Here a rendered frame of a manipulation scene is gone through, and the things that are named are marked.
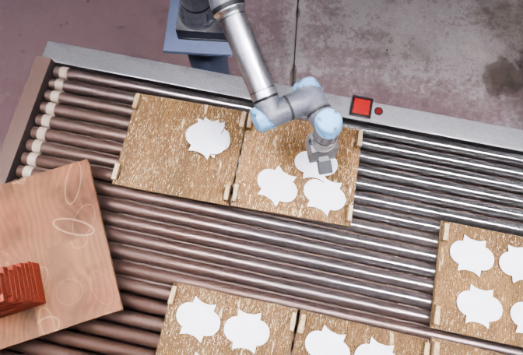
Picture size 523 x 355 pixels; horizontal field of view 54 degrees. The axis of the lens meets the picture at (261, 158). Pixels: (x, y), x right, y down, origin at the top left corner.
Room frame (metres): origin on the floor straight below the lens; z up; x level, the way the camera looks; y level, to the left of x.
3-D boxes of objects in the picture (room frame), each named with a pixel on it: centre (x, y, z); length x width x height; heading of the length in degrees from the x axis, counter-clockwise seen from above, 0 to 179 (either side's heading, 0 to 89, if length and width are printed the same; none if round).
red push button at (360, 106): (0.74, -0.37, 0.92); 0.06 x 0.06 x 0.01; 77
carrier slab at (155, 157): (0.60, 0.28, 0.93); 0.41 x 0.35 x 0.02; 78
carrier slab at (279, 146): (0.51, -0.13, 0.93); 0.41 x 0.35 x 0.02; 79
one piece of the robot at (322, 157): (0.50, -0.19, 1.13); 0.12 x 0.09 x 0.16; 10
